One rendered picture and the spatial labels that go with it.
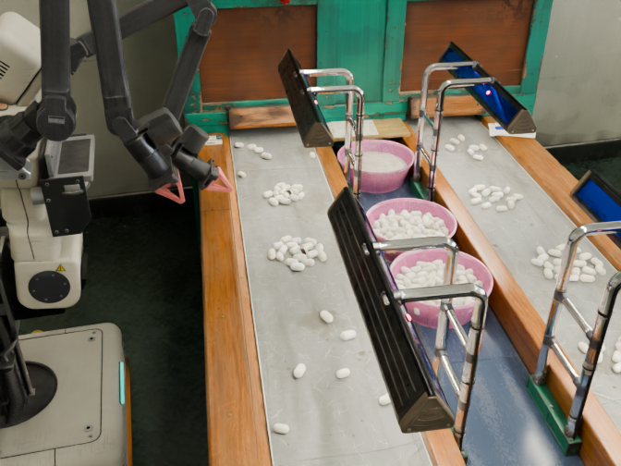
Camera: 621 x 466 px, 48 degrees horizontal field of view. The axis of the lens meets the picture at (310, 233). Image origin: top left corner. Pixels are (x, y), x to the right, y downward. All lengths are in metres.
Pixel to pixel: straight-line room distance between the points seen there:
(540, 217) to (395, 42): 0.85
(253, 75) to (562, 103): 2.11
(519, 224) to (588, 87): 2.15
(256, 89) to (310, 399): 1.40
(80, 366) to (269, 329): 0.86
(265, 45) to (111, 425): 1.36
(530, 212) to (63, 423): 1.53
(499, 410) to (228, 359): 0.61
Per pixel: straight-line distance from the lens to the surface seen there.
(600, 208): 1.60
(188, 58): 1.94
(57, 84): 1.54
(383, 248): 1.27
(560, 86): 4.11
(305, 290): 1.78
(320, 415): 1.47
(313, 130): 1.80
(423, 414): 1.02
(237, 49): 2.53
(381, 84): 2.66
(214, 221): 2.04
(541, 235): 2.11
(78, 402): 2.24
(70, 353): 2.42
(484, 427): 1.58
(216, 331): 1.63
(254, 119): 2.56
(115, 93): 1.54
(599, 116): 4.34
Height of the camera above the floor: 1.81
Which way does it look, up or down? 32 degrees down
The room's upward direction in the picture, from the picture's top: straight up
